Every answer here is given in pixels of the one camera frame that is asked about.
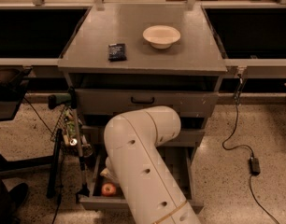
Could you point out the red apple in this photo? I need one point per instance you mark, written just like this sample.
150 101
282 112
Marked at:
108 190

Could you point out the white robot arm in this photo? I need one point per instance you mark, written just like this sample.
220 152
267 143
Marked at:
131 141

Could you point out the grey top drawer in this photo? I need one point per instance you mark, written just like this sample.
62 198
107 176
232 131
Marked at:
108 102

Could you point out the grey bottom drawer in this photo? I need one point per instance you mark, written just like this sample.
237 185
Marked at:
177 160

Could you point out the grey drawer cabinet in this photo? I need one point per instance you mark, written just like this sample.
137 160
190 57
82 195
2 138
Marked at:
193 64

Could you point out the black stand pole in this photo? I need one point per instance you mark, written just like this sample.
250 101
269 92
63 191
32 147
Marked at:
54 164

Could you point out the black shoe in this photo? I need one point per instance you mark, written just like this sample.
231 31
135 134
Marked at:
19 194

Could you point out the dark blue snack packet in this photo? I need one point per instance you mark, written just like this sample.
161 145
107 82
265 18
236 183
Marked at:
116 52

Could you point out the white bowl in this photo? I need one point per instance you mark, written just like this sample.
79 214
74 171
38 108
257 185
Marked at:
161 36

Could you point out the black power adapter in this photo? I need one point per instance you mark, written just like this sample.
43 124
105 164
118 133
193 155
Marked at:
254 166

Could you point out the grabber stick with green handle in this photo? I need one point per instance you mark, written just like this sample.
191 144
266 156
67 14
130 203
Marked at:
71 99

